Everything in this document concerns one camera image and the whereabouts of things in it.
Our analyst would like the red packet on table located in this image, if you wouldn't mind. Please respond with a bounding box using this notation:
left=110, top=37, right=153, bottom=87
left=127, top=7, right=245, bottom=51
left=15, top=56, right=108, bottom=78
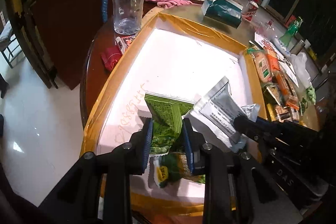
left=100, top=46, right=122, bottom=72

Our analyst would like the brown orange biscuit pack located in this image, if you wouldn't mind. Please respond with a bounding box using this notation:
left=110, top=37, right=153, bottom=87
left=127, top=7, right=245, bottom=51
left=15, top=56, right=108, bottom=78
left=274, top=71, right=299, bottom=110

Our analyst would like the white silver snack packet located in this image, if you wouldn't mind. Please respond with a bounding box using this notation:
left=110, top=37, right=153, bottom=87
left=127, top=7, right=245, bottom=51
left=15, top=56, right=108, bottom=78
left=186, top=77, right=260, bottom=153

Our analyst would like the clear glass cup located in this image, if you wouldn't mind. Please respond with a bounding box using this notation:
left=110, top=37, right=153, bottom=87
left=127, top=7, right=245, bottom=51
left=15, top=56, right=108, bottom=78
left=113, top=0, right=144, bottom=35

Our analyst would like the small dark green packet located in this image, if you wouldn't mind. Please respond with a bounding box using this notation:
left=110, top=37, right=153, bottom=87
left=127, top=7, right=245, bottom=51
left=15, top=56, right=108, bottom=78
left=299, top=97, right=308, bottom=116

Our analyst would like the green plastic bottle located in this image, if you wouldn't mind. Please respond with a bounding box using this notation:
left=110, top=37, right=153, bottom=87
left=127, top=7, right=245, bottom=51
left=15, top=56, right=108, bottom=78
left=279, top=17, right=303, bottom=47

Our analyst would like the printed advertising leaflet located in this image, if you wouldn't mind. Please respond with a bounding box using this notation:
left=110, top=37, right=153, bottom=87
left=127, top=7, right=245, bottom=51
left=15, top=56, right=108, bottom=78
left=254, top=32, right=299, bottom=87

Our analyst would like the green pea snack packet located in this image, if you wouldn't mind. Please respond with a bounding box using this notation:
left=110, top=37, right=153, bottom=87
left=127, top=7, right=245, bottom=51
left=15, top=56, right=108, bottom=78
left=153, top=152, right=205, bottom=188

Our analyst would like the yellow-rimmed white tray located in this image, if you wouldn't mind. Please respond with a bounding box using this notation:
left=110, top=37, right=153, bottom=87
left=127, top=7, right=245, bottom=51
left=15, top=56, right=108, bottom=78
left=79, top=6, right=268, bottom=217

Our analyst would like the red white liquor bottle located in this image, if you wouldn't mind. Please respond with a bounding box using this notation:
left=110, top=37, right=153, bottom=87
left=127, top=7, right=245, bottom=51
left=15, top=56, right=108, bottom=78
left=242, top=0, right=259, bottom=22

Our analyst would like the round rice cracker pack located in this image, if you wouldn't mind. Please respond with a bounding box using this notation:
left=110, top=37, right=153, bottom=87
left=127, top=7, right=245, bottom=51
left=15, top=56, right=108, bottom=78
left=247, top=48, right=272, bottom=83

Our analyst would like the white plastic bag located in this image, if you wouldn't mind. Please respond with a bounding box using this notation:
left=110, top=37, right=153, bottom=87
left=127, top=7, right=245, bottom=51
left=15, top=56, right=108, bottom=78
left=289, top=52, right=311, bottom=89

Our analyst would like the clear plastic container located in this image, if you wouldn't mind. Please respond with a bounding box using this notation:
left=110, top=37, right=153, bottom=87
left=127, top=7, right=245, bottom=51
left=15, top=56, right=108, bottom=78
left=252, top=19, right=274, bottom=39

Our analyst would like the teal tissue pack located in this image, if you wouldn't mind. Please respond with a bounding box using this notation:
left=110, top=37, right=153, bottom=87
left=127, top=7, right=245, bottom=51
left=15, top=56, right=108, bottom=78
left=201, top=0, right=243, bottom=28

